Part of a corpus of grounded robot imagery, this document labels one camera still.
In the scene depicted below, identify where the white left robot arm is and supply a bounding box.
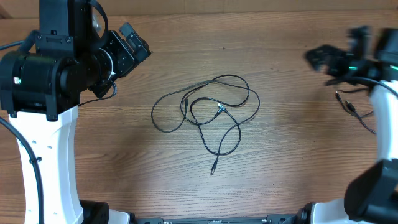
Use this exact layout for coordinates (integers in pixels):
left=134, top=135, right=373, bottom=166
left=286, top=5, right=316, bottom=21
left=1, top=0, right=150, bottom=224

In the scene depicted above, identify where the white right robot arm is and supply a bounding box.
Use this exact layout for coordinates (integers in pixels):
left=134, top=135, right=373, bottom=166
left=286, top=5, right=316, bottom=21
left=285, top=26, right=397, bottom=223

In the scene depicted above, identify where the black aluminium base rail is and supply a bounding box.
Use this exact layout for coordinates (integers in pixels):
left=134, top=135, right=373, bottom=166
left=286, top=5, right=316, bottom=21
left=132, top=214, right=297, bottom=224

